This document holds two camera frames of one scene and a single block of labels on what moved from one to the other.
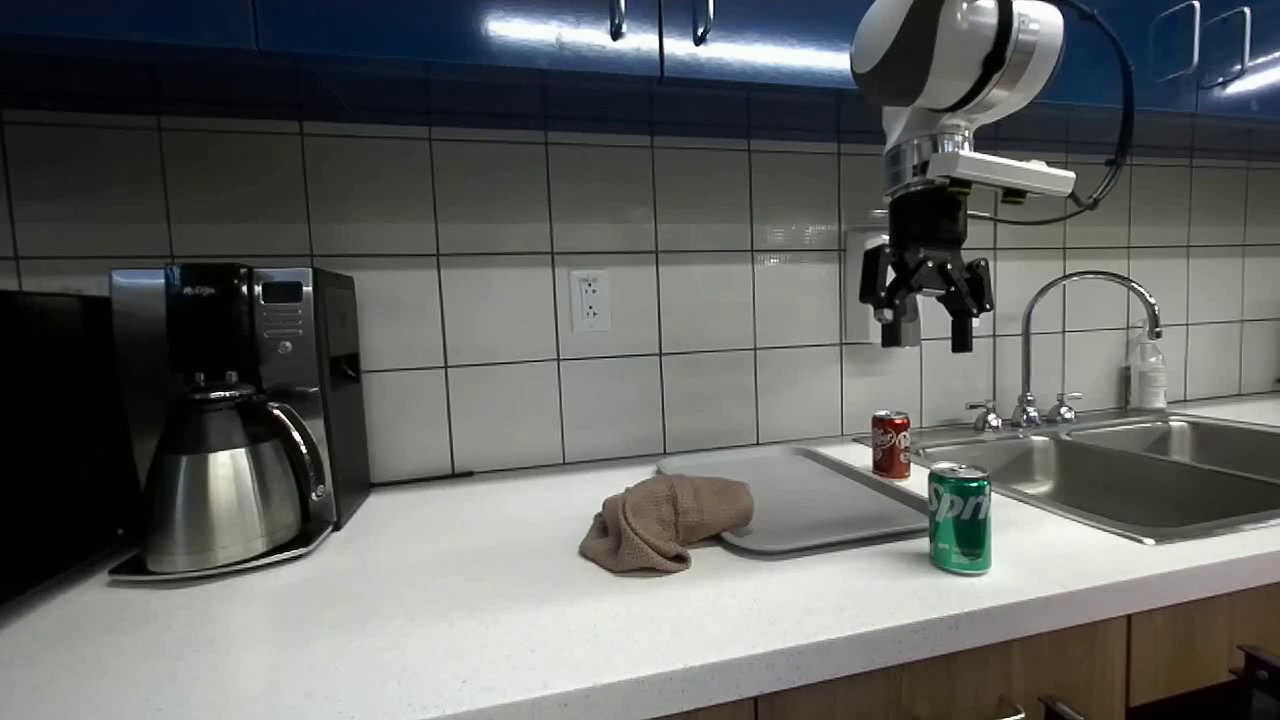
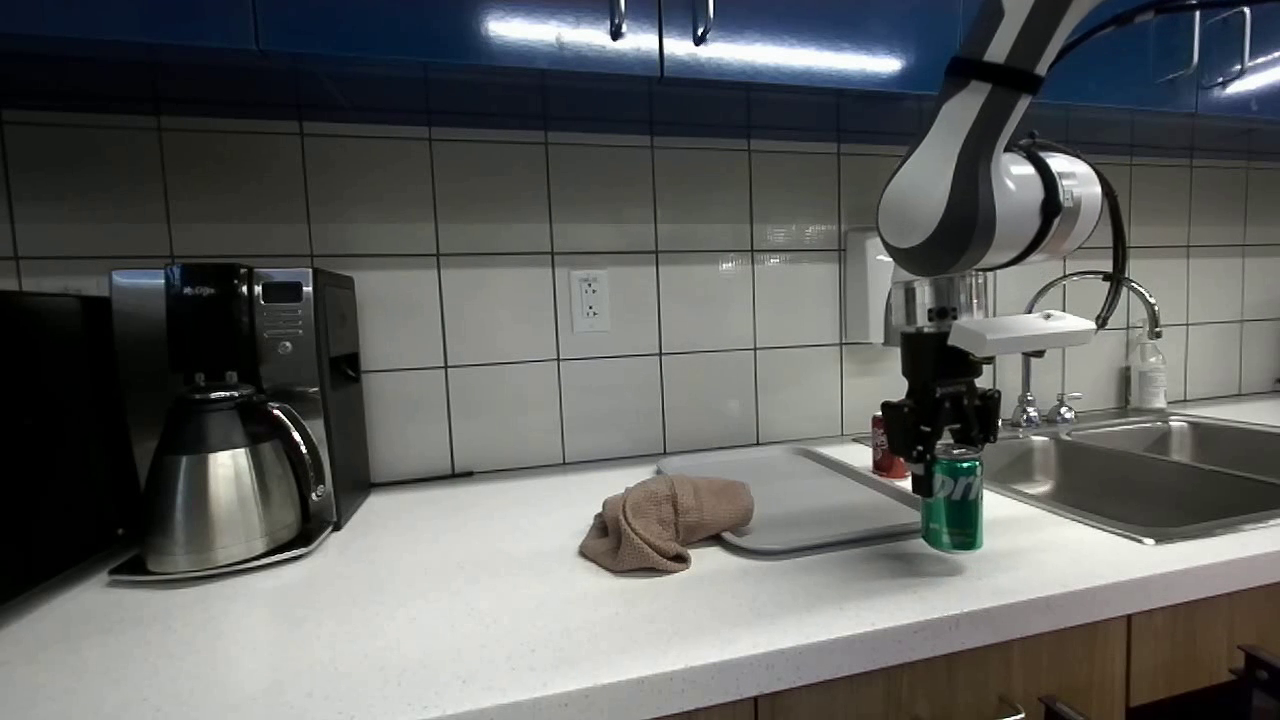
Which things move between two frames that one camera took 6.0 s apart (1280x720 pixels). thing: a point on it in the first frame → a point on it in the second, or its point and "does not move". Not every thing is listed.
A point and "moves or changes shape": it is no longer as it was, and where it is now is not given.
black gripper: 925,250 → 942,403
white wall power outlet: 588,301 does not move
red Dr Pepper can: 892,444 does not move
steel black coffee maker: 238,415 does not move
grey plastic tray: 801,501 does not move
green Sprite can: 963,517 moves or changes shape
